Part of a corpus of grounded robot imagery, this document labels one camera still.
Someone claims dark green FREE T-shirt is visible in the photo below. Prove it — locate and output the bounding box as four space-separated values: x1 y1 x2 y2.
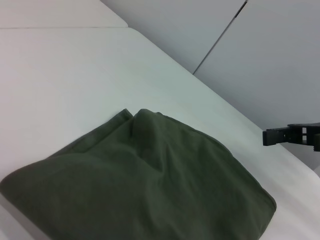
0 107 278 240

